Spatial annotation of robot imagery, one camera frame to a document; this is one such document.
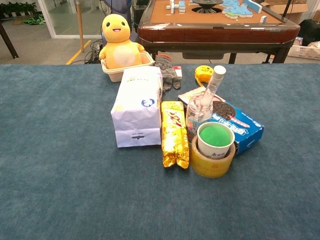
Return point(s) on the single white blue mahjong tile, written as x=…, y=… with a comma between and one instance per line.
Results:
x=263, y=19

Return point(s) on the beige plastic basket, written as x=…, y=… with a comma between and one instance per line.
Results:
x=113, y=75

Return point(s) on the wooden pole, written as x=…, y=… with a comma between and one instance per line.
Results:
x=80, y=25

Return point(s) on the yellow adhesive tape roll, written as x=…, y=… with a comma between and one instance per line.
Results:
x=212, y=168

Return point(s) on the grey knitted glove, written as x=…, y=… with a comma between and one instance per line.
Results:
x=167, y=72

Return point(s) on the brown mahjong table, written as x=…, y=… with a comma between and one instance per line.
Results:
x=212, y=35

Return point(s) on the white plastic crate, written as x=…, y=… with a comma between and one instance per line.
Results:
x=303, y=51

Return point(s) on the green ball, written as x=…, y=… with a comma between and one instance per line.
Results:
x=215, y=136

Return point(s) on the yellow plush duck toy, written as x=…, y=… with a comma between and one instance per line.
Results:
x=117, y=45

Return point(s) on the blue cookie box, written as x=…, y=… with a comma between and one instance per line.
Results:
x=246, y=127

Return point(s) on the clear test tube white cap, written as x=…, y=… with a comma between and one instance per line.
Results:
x=218, y=74

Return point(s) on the green cloth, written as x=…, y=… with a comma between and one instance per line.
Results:
x=35, y=20

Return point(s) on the dark table leg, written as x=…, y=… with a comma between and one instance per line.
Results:
x=8, y=42

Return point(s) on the clear glass jar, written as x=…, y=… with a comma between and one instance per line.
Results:
x=193, y=118

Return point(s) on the black mahjong table centre dial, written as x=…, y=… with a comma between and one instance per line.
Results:
x=207, y=5

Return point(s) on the blue felt table cover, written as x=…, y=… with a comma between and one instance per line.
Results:
x=50, y=150

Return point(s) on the yellow tape measure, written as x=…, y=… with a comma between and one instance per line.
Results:
x=206, y=73

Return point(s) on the pink white snack packet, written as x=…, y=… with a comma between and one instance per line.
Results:
x=187, y=97

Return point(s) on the cardboard box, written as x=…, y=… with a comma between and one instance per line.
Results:
x=295, y=7

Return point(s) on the gold foil snack pack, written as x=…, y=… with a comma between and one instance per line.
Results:
x=175, y=135

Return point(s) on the pile of blue mahjong tiles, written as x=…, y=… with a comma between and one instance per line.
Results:
x=237, y=10

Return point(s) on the white paper bag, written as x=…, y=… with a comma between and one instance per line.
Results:
x=137, y=112

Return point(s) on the green potted plants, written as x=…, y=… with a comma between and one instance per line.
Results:
x=17, y=8

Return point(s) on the small cluster of mahjong tiles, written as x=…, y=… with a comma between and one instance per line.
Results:
x=180, y=6

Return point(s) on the white paper cup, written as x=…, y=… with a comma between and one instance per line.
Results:
x=215, y=151

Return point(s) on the small red white box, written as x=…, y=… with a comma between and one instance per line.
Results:
x=178, y=73

